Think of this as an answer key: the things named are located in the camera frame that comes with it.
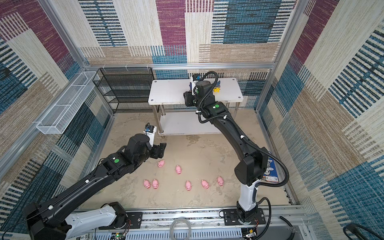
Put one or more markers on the blue picture book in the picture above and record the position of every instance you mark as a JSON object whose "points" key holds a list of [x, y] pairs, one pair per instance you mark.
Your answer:
{"points": [[271, 174]]}

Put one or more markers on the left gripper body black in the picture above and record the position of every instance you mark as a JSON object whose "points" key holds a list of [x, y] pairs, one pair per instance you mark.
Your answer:
{"points": [[152, 153]]}

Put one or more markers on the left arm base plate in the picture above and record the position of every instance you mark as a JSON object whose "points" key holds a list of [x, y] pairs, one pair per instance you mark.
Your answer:
{"points": [[133, 220]]}

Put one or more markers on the pink pig toy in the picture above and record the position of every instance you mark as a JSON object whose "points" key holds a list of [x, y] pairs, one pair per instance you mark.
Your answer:
{"points": [[188, 185], [205, 184], [147, 184], [220, 181], [178, 170], [161, 163], [155, 184]]}

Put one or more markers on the clear tubing coil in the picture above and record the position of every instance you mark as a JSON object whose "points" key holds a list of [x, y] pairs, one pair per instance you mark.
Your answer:
{"points": [[180, 220]]}

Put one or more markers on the blue yellow toy figure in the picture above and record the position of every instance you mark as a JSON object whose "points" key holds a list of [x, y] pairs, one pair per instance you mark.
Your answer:
{"points": [[217, 87]]}

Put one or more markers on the white wire mesh basket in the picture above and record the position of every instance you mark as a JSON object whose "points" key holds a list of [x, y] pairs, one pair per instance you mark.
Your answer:
{"points": [[57, 119]]}

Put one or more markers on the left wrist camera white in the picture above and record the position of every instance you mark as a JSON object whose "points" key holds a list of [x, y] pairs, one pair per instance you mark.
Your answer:
{"points": [[150, 131]]}

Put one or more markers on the black wire mesh rack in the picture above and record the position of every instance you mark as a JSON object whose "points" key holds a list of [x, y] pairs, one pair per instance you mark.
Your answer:
{"points": [[126, 90]]}

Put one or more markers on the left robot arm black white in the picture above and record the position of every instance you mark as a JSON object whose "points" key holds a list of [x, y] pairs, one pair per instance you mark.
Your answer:
{"points": [[55, 219]]}

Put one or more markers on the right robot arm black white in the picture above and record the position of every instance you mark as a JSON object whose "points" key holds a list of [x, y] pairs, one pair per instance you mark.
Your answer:
{"points": [[253, 159]]}

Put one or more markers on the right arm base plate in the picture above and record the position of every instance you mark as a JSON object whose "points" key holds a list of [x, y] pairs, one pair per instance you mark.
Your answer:
{"points": [[231, 218]]}

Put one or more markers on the white two-tier shelf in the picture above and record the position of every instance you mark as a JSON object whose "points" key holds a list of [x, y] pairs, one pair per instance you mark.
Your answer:
{"points": [[174, 104]]}

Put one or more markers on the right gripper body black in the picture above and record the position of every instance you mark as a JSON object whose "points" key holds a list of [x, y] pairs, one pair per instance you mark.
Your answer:
{"points": [[189, 98]]}

